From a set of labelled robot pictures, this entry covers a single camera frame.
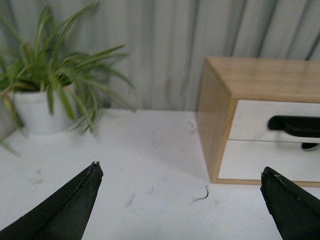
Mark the white plant pot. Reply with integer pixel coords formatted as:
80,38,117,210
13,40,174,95
9,90,76,136

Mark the wooden drawer cabinet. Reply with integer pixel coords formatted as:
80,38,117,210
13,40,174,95
197,56,320,187

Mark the white drawer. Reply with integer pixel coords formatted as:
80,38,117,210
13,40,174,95
228,100,320,143
218,140,320,182

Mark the green spider plant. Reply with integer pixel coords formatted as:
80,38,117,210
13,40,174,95
0,3,133,135

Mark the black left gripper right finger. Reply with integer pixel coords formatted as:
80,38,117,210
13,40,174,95
260,166,320,240

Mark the black lower drawer handle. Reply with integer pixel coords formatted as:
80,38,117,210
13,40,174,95
301,142,320,152

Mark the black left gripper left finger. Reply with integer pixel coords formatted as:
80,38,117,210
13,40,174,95
0,162,103,240

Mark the black upper drawer handle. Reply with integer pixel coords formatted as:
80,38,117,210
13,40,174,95
267,115,320,138

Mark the black drawer handle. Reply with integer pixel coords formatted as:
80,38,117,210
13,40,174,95
267,115,320,138
301,142,320,152

